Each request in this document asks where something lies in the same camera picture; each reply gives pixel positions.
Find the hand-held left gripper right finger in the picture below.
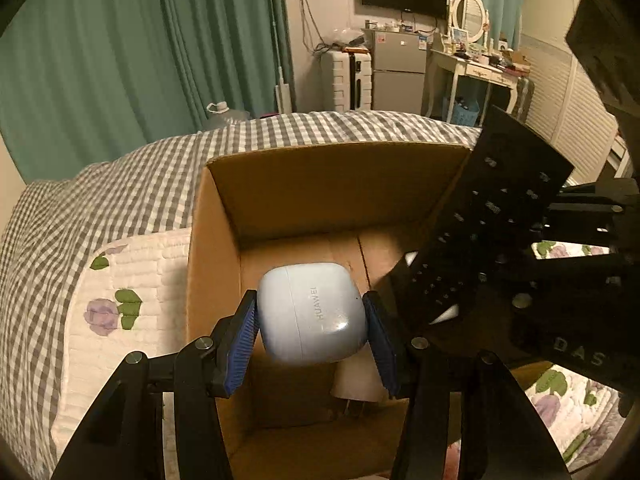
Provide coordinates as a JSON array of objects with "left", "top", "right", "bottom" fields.
[{"left": 361, "top": 290, "right": 568, "bottom": 480}]

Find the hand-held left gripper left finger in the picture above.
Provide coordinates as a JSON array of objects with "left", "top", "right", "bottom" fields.
[{"left": 50, "top": 289, "right": 261, "bottom": 480}]

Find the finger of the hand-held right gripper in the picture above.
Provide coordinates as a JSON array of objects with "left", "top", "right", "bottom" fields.
[{"left": 539, "top": 177, "right": 640, "bottom": 261}]

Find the light blue earbuds case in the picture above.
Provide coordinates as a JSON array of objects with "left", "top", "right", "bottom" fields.
[{"left": 256, "top": 263, "right": 371, "bottom": 363}]

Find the brown cardboard box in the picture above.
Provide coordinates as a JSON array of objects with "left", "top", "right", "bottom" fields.
[{"left": 186, "top": 142, "right": 543, "bottom": 480}]

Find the white floral quilt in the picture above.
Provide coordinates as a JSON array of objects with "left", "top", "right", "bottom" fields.
[{"left": 50, "top": 227, "right": 626, "bottom": 476}]

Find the white louvred wardrobe door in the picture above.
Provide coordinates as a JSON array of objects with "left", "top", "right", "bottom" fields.
[{"left": 520, "top": 0, "right": 632, "bottom": 186}]

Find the blue plastic basket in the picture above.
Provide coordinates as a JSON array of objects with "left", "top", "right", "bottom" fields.
[{"left": 452, "top": 100, "right": 481, "bottom": 128}]

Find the cosmetics clutter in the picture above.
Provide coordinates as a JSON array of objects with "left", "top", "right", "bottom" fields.
[{"left": 440, "top": 30, "right": 531, "bottom": 75}]

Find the white vanity table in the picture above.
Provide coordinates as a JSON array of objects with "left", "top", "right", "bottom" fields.
[{"left": 422, "top": 49, "right": 531, "bottom": 122}]

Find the grey checked blanket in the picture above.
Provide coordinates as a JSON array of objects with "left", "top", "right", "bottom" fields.
[{"left": 0, "top": 110, "right": 483, "bottom": 476}]

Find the clear water jug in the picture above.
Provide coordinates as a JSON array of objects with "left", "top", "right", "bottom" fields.
[{"left": 202, "top": 102, "right": 251, "bottom": 133}]

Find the white oval mirror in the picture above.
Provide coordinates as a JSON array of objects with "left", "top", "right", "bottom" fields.
[{"left": 450, "top": 0, "right": 490, "bottom": 43}]

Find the grey fridge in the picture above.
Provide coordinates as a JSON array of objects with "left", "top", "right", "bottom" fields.
[{"left": 371, "top": 29, "right": 428, "bottom": 113}]

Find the white mop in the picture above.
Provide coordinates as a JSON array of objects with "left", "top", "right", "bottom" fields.
[{"left": 270, "top": 0, "right": 293, "bottom": 115}]

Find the white suitcase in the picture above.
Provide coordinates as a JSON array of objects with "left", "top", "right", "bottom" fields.
[{"left": 320, "top": 49, "right": 375, "bottom": 112}]

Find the clear plastic bag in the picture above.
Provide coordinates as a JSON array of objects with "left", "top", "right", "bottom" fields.
[{"left": 325, "top": 27, "right": 368, "bottom": 52}]

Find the black wall cable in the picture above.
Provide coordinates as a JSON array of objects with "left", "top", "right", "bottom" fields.
[{"left": 299, "top": 0, "right": 326, "bottom": 56}]

